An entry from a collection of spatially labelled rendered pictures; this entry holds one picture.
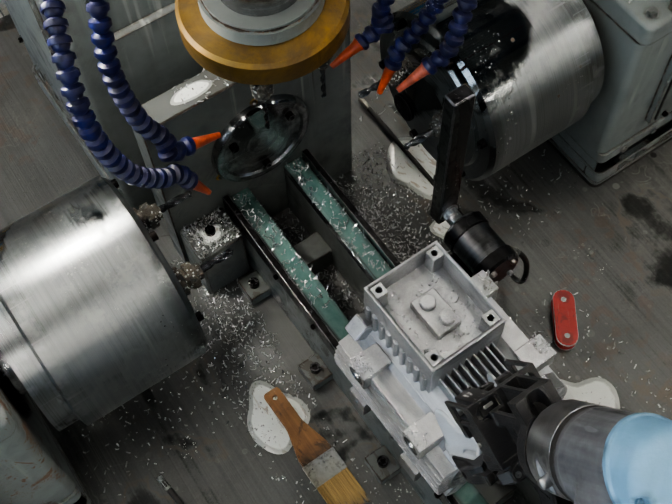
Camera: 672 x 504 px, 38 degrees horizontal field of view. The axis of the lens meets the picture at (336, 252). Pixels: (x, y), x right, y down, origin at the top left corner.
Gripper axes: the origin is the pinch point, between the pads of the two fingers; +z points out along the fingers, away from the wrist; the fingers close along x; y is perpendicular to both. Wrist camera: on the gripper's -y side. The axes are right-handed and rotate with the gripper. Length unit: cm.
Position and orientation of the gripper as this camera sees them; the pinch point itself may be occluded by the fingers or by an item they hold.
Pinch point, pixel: (475, 434)
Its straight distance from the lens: 98.5
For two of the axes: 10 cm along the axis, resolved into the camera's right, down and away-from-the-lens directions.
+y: -5.1, -8.6, -1.0
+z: -2.6, 0.4, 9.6
